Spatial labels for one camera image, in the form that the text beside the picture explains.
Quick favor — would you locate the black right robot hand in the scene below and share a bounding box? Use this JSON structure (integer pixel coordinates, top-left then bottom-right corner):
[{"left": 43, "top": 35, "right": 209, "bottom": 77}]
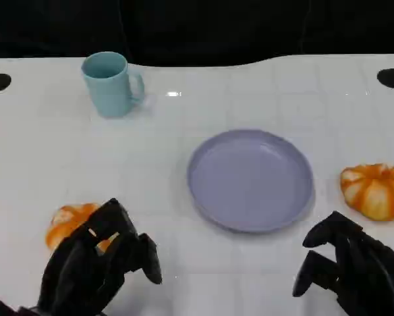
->
[{"left": 291, "top": 210, "right": 394, "bottom": 316}]

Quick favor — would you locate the lilac plate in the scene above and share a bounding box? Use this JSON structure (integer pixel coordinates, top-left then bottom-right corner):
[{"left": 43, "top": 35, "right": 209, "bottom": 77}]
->
[{"left": 186, "top": 128, "right": 316, "bottom": 234}]

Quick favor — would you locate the orange and white bread roll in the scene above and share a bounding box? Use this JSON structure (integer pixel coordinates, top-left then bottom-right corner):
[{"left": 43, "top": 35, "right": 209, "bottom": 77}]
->
[
  {"left": 45, "top": 203, "right": 119, "bottom": 251},
  {"left": 340, "top": 163, "right": 394, "bottom": 222}
]

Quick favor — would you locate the black cloth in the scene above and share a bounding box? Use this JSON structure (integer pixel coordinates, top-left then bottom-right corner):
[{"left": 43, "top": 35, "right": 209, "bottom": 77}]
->
[{"left": 0, "top": 0, "right": 394, "bottom": 67}]

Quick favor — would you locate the pale green mug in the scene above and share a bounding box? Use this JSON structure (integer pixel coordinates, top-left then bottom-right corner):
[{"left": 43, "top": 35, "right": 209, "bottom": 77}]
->
[{"left": 81, "top": 51, "right": 145, "bottom": 119}]

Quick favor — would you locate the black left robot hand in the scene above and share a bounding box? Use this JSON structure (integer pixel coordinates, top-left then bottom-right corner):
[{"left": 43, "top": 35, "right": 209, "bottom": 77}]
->
[{"left": 37, "top": 197, "right": 163, "bottom": 316}]

